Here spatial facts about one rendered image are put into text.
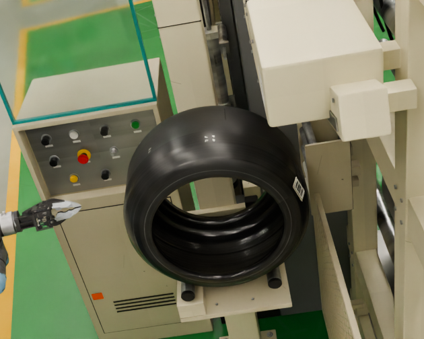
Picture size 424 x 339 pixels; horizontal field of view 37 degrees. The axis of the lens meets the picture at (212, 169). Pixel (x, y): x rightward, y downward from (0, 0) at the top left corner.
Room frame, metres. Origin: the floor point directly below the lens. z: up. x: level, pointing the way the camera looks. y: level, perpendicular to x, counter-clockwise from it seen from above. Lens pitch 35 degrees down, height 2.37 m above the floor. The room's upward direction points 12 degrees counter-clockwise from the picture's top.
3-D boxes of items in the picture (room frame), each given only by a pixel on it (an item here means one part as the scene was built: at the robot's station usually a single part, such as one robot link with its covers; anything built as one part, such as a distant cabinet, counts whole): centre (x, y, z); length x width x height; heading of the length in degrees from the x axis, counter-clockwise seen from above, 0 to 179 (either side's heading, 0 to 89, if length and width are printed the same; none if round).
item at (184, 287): (1.60, 0.14, 0.90); 0.35 x 0.05 x 0.05; 175
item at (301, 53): (1.44, -0.28, 1.71); 0.61 x 0.25 x 0.15; 175
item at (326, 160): (1.78, -0.39, 1.05); 0.20 x 0.15 x 0.30; 175
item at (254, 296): (1.59, 0.00, 0.80); 0.37 x 0.36 x 0.02; 85
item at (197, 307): (1.60, 0.14, 0.84); 0.36 x 0.09 x 0.06; 175
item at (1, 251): (1.62, 0.76, 1.07); 0.11 x 0.08 x 0.11; 9
